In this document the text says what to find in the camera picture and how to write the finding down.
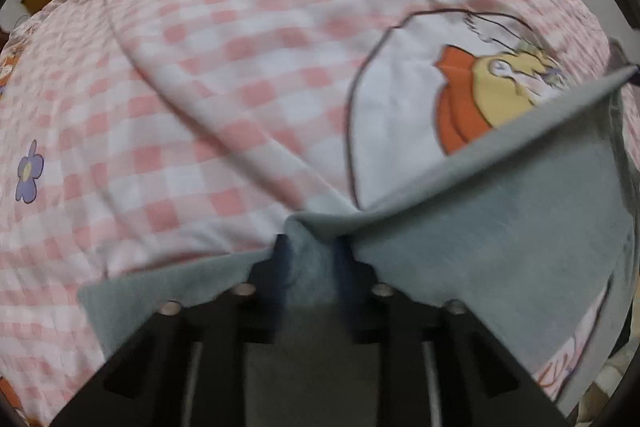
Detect grey pants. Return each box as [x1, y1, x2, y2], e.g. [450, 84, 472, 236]
[55, 66, 639, 426]

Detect pink checkered bed sheet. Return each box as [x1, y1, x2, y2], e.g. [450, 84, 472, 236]
[1, 0, 626, 426]

